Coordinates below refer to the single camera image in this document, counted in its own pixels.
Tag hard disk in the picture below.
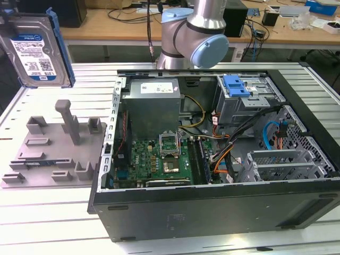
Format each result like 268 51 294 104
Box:
0 7 77 89

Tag metal disk bay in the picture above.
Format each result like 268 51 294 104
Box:
237 150 329 184

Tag metal socket cover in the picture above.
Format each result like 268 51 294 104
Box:
158 131 181 157

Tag grey power supply unit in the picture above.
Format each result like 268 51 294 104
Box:
121 78 181 140

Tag CPU socket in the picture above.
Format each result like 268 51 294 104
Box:
162 158 181 174

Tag RAM slot black clips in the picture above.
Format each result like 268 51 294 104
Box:
198 139 210 184
188 137 200 184

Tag green motherboard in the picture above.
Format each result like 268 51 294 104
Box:
114 132 213 186

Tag RAM slot white clips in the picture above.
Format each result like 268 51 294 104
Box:
191 137 205 184

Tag black graphics card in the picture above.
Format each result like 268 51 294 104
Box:
138 177 192 189

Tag metal optical drive cage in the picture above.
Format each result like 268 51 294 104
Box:
215 74 286 128

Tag blue plastic drive latch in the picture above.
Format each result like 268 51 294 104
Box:
224 75 252 98

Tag black PC case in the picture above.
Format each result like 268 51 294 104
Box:
87 62 340 244

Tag grey parts rack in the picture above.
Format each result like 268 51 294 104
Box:
1 99 108 189

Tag black tower box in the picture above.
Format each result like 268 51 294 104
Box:
224 7 249 38

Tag wooden desk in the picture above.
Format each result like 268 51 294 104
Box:
0 0 340 51

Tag green RAM stick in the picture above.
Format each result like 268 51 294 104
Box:
25 161 57 167

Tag small black box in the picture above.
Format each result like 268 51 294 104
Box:
261 9 280 27

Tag large black computer case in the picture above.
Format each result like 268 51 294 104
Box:
18 0 87 29

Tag clear plastic bag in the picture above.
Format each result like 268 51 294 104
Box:
289 10 316 30

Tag blue cardboard box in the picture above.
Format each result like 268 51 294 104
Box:
304 0 338 16

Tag yellow black power cable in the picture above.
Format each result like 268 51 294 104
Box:
180 95 206 128

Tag grey multicolour wire bundle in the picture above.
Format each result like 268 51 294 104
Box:
179 127 231 140

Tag orange flat wire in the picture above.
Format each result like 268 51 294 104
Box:
212 148 232 176

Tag black cable bundle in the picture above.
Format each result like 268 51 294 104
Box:
211 105 284 184

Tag blue flat data wire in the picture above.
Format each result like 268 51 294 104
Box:
262 121 282 149

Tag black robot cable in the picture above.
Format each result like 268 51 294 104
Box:
147 0 157 63

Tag red orange yellow power wire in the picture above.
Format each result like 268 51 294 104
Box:
275 121 290 150

